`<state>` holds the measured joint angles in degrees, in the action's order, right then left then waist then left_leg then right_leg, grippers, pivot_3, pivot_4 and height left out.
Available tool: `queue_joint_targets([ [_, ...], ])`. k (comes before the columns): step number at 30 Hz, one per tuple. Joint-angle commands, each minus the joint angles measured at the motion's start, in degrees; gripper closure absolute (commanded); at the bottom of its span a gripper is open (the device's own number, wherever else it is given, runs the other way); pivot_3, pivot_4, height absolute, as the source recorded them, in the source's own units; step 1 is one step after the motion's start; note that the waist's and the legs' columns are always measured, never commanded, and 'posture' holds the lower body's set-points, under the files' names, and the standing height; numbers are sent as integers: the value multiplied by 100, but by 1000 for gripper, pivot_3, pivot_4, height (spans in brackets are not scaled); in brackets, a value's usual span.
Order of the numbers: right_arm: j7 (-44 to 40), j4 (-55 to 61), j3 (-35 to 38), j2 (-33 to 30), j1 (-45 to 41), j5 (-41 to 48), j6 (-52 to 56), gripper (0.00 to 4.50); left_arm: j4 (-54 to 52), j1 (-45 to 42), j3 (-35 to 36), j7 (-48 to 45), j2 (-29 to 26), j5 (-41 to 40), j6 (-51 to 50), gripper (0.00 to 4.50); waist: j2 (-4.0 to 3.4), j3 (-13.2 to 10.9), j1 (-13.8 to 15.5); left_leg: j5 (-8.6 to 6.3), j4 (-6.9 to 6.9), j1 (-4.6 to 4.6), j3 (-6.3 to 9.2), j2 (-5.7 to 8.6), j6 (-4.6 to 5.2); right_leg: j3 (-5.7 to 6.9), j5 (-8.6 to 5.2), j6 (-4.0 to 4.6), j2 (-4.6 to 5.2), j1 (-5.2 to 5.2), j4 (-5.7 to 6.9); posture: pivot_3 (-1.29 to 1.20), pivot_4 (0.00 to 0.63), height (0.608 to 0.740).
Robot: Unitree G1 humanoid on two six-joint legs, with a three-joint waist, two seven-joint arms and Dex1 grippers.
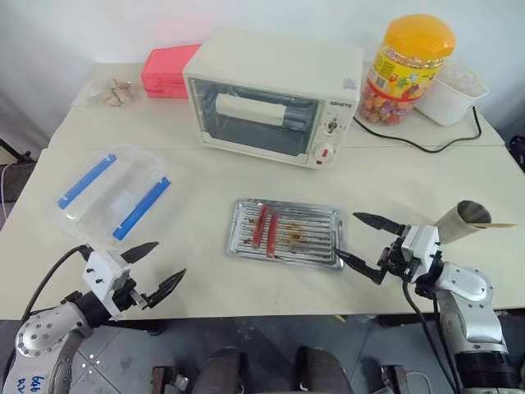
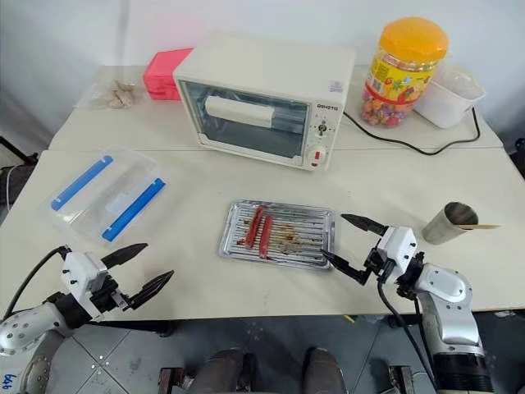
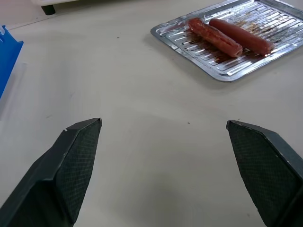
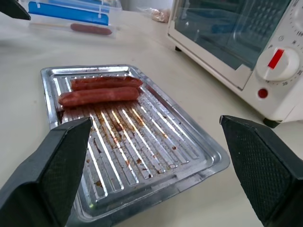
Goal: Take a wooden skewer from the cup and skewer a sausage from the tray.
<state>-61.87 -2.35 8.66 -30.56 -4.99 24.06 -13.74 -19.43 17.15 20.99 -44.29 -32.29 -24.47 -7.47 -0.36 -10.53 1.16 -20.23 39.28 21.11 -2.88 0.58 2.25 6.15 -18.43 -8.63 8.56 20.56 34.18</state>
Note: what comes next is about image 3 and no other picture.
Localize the grilled split sausage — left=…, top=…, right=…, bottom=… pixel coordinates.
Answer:
left=187, top=17, right=243, bottom=58

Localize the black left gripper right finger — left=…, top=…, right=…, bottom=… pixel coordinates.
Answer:
left=226, top=120, right=303, bottom=227

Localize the white appliance with black foot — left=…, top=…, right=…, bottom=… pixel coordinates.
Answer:
left=30, top=0, right=82, bottom=16

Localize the blue plastic container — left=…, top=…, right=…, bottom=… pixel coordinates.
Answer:
left=0, top=25, right=25, bottom=100

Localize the smooth red sausage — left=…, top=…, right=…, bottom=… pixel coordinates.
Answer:
left=208, top=18, right=275, bottom=56

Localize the silver ribbed baking tray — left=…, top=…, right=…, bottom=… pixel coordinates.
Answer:
left=150, top=0, right=303, bottom=82

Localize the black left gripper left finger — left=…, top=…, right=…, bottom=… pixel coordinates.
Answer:
left=0, top=117, right=103, bottom=227

